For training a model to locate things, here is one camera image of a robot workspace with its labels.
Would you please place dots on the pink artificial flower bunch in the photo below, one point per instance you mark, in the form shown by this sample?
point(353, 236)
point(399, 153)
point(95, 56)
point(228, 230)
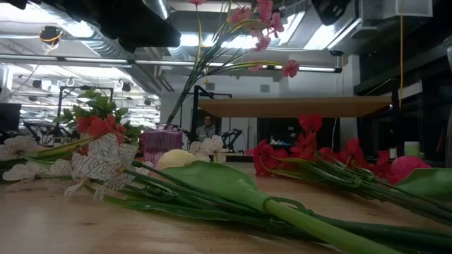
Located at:
point(263, 42)

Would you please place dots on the orange artificial flower bunch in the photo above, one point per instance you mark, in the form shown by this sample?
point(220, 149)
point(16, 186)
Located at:
point(95, 125)

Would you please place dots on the purple ribbed glass vase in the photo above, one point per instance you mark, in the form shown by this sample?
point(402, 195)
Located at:
point(160, 144)

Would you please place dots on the white veined flower bunch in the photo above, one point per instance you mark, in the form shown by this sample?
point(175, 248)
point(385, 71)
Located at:
point(106, 158)

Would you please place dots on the red artificial flower bunch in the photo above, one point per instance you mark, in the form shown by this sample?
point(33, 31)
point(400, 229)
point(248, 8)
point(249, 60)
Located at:
point(268, 157)

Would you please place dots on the pink artificial tulip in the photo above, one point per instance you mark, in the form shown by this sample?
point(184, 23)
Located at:
point(406, 167)

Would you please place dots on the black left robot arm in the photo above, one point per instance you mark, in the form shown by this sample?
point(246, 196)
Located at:
point(77, 3)

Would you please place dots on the black background robot arm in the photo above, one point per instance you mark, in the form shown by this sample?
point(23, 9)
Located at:
point(231, 137)

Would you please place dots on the long ceiling light fixture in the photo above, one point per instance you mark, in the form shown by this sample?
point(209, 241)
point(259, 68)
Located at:
point(159, 62)

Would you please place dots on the green plant in white pot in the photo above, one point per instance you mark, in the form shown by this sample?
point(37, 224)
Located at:
point(99, 104)

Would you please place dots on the person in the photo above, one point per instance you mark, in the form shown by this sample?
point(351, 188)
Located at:
point(206, 128)

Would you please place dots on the pale green container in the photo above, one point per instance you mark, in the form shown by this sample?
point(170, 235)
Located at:
point(411, 149)

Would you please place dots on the black monitor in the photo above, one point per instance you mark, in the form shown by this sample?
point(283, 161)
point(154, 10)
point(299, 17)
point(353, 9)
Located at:
point(8, 116)

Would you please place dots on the white veined flower stem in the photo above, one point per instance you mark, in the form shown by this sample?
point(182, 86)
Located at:
point(16, 146)

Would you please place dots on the black dome camera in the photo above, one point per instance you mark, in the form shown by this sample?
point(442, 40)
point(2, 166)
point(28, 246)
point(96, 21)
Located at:
point(336, 53)

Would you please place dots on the wooden shelf with black frame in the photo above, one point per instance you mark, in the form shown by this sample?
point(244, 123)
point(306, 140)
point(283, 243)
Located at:
point(293, 106)

